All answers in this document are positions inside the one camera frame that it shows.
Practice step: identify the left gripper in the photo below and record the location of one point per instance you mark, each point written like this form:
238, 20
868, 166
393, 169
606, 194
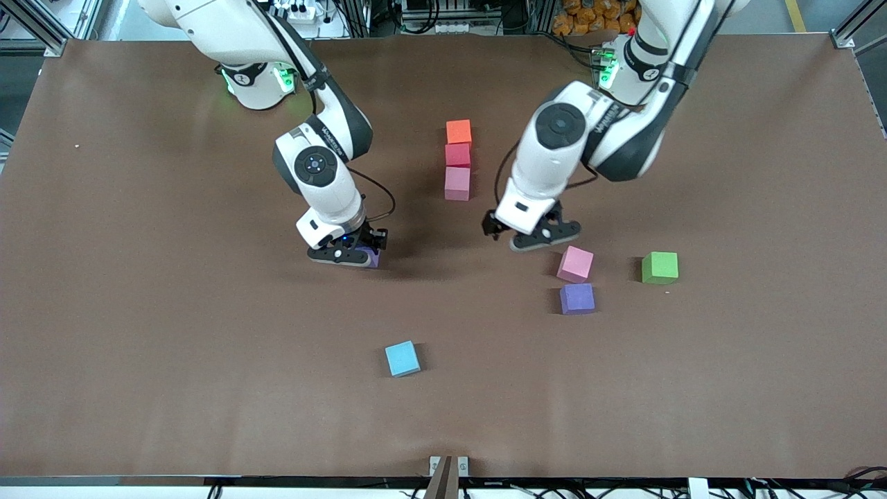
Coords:
556, 213

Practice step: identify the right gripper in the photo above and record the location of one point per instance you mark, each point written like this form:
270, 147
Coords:
369, 238

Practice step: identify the purple foam cube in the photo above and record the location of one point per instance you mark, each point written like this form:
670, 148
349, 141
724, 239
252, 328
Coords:
576, 298
373, 260

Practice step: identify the pink foam cube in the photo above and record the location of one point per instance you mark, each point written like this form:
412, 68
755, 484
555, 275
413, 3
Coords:
457, 184
575, 264

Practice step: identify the red foam cube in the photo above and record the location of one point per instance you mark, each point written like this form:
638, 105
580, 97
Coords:
457, 156

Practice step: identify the orange foam cube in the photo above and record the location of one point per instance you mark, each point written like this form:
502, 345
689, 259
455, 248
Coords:
459, 132

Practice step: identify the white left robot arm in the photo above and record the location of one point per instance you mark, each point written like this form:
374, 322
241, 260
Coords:
561, 138

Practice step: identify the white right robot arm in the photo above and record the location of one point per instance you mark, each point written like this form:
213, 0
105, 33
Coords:
319, 166

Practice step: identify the light blue foam cube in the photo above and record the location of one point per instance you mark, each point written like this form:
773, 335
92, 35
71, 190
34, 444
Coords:
402, 358

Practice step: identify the green foam cube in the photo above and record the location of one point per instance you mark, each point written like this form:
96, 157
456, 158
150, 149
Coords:
660, 267

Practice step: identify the bag of orange snacks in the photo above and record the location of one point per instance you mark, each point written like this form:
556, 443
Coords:
596, 17

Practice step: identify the white power strip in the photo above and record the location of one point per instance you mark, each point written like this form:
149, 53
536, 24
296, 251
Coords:
298, 10

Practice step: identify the metal bracket with brown strip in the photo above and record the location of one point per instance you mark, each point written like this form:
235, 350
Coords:
448, 477

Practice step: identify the aluminium frame profile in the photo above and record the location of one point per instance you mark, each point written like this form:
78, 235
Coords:
69, 24
859, 24

